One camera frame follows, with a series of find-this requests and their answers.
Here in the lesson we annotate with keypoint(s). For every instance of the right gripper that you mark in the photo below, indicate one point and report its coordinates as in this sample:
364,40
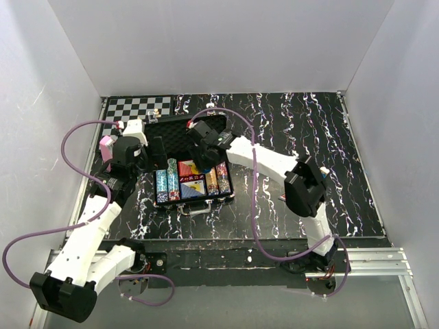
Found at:
195,152

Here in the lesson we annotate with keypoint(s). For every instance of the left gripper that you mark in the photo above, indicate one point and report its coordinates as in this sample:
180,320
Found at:
159,160

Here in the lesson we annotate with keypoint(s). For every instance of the red playing card deck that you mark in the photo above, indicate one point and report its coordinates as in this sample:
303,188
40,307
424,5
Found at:
184,168

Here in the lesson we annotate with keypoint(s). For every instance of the blue playing card deck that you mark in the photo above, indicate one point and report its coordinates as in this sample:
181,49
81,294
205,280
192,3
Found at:
192,189

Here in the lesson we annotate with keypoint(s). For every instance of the yellow big blind button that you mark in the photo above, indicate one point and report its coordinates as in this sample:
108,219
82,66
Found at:
194,169

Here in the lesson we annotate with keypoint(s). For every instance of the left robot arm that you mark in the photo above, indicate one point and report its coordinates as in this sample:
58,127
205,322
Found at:
72,282

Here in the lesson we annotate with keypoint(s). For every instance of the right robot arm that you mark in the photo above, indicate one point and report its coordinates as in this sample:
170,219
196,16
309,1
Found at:
303,180

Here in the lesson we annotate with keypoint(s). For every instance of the row of red dice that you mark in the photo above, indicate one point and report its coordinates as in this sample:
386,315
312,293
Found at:
191,178

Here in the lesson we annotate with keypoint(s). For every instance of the red and yellow chip column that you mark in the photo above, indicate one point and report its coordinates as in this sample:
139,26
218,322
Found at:
211,183

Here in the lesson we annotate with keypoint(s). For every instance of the black poker chip case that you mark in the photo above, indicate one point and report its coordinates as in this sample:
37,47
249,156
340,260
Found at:
175,139

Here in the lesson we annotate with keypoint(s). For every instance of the purple and red chip column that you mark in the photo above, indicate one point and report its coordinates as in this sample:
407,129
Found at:
222,178

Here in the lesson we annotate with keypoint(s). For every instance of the pink wedge box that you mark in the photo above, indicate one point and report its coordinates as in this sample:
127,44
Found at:
105,147

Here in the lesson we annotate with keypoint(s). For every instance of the checkerboard mat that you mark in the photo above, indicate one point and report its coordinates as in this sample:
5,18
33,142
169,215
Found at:
136,107

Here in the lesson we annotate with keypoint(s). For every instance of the blue and white block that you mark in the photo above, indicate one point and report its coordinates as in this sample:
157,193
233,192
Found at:
324,171

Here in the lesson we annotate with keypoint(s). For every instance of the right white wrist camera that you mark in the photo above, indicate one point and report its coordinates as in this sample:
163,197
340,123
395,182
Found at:
190,124

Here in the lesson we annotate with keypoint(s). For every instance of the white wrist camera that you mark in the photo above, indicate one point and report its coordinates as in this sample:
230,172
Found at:
190,124
133,128

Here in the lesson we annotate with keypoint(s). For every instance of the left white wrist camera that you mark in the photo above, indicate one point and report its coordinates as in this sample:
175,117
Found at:
133,128

